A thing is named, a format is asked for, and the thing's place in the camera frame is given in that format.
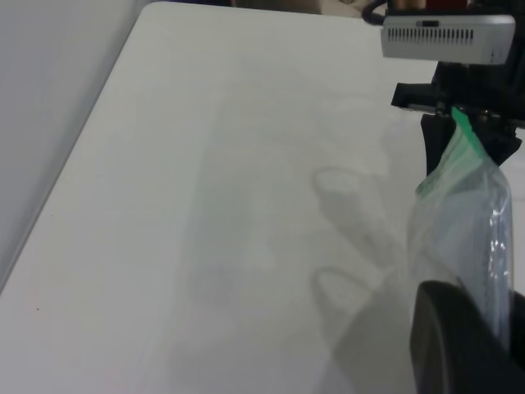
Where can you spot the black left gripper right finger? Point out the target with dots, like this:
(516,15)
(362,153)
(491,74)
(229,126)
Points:
(517,324)

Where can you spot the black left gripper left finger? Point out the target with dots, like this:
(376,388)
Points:
(451,344)

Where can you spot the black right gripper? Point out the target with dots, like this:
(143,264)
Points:
(471,88)

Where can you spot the clear plastic zip bag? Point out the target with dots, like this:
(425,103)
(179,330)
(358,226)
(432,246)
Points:
(459,213)

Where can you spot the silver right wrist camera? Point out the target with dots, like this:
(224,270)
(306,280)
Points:
(447,39)

